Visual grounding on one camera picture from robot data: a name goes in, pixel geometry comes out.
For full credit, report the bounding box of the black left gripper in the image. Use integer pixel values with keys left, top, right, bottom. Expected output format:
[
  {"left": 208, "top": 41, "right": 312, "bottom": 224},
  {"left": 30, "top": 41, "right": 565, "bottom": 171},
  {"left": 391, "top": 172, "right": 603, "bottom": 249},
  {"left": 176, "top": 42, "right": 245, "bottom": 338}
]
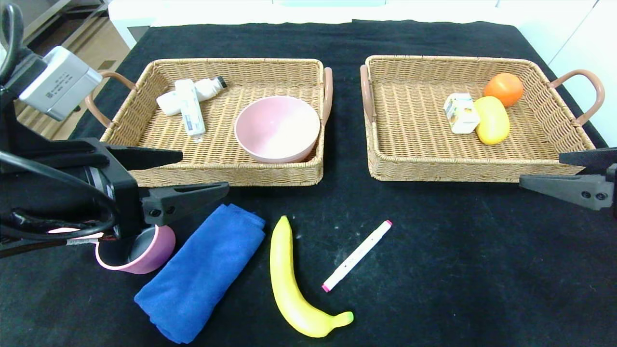
[{"left": 47, "top": 137, "right": 230, "bottom": 240}]

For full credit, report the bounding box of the pink saucepan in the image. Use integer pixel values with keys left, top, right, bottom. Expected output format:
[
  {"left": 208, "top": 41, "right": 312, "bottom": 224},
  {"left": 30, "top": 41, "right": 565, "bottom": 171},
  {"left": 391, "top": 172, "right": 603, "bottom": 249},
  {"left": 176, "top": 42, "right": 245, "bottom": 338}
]
[{"left": 48, "top": 224, "right": 176, "bottom": 275}]

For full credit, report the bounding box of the blue towel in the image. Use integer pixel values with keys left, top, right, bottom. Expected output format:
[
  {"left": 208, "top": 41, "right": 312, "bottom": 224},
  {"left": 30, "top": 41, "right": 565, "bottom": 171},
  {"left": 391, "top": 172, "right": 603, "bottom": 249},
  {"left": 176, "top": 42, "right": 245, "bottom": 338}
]
[{"left": 134, "top": 203, "right": 267, "bottom": 344}]

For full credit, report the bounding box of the small juice carton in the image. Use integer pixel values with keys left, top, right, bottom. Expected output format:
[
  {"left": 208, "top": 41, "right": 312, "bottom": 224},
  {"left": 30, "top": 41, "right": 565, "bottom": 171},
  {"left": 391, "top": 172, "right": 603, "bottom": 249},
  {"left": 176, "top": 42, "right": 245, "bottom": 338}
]
[{"left": 443, "top": 93, "right": 481, "bottom": 134}]

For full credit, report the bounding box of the yellow mango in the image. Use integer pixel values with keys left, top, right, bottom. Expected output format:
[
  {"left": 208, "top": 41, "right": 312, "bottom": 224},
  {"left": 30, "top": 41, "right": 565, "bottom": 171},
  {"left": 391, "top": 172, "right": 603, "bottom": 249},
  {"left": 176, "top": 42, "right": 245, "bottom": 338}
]
[{"left": 474, "top": 96, "right": 510, "bottom": 146}]

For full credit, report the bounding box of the white squeeze tube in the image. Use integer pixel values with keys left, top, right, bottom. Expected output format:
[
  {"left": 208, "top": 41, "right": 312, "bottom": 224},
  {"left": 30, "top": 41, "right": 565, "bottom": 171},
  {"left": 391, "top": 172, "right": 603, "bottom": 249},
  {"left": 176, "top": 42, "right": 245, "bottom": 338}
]
[{"left": 174, "top": 79, "right": 206, "bottom": 143}]

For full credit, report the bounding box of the white bottle with black cap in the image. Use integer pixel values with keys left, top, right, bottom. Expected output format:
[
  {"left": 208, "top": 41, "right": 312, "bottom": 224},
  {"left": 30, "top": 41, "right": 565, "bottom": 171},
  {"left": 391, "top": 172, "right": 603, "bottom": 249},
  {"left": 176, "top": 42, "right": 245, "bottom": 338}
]
[{"left": 156, "top": 77, "right": 228, "bottom": 117}]

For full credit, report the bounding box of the pink bowl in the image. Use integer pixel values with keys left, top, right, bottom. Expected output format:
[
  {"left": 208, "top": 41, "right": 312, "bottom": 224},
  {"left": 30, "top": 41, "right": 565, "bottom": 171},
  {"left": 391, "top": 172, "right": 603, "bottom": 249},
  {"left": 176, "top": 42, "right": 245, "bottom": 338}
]
[{"left": 235, "top": 96, "right": 321, "bottom": 164}]

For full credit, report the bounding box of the yellow banana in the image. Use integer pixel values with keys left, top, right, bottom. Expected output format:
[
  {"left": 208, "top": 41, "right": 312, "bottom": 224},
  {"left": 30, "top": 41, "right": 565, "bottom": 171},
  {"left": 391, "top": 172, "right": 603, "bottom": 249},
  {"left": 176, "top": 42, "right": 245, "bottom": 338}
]
[{"left": 270, "top": 216, "right": 354, "bottom": 338}]

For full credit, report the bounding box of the white table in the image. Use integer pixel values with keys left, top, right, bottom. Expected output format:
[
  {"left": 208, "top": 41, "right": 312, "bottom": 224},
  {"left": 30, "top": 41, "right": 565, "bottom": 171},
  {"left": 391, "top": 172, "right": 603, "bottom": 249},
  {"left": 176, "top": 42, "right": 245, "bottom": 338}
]
[{"left": 110, "top": 0, "right": 521, "bottom": 51}]

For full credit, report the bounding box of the white marker with pink caps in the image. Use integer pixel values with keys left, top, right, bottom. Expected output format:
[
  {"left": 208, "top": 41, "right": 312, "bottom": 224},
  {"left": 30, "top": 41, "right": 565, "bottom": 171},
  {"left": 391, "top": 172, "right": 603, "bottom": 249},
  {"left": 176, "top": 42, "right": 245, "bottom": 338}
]
[{"left": 322, "top": 220, "right": 393, "bottom": 293}]

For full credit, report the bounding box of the black tablecloth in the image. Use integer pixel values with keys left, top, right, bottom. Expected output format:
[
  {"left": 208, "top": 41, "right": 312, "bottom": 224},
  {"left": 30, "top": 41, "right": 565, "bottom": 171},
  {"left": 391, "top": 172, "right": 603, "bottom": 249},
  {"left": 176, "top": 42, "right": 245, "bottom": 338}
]
[{"left": 0, "top": 20, "right": 617, "bottom": 347}]

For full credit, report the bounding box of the orange fruit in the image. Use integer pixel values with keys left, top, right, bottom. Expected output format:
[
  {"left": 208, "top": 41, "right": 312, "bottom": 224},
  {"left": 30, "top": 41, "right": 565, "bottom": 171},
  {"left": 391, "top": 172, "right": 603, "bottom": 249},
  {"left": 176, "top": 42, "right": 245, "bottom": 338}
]
[{"left": 483, "top": 73, "right": 524, "bottom": 107}]

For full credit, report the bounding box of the wicker basket with brown handles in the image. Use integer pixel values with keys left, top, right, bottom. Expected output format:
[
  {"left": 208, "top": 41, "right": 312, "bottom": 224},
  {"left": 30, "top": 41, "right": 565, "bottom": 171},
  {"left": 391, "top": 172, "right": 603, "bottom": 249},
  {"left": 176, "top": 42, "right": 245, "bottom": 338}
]
[
  {"left": 360, "top": 55, "right": 605, "bottom": 183},
  {"left": 85, "top": 58, "right": 334, "bottom": 187}
]

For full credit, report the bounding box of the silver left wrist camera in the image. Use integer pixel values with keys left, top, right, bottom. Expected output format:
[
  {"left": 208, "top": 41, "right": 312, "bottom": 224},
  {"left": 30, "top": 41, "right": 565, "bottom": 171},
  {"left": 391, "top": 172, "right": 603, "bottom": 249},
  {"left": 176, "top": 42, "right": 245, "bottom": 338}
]
[{"left": 18, "top": 46, "right": 103, "bottom": 121}]

